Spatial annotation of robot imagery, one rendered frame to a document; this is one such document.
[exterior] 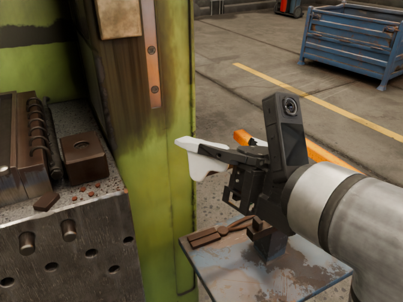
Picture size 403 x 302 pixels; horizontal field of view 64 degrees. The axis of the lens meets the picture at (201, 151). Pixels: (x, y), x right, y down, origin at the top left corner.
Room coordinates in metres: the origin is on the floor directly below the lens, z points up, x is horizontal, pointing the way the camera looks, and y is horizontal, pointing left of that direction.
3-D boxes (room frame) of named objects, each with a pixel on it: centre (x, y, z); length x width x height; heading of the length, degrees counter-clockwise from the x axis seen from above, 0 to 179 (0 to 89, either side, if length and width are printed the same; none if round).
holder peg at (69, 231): (0.46, 0.27, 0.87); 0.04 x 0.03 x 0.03; 26
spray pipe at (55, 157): (0.69, 0.38, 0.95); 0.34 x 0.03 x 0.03; 26
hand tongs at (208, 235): (0.72, -0.24, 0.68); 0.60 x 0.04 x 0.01; 115
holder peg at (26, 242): (0.42, 0.34, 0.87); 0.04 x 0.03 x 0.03; 26
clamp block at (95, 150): (0.61, 0.27, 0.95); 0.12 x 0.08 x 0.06; 26
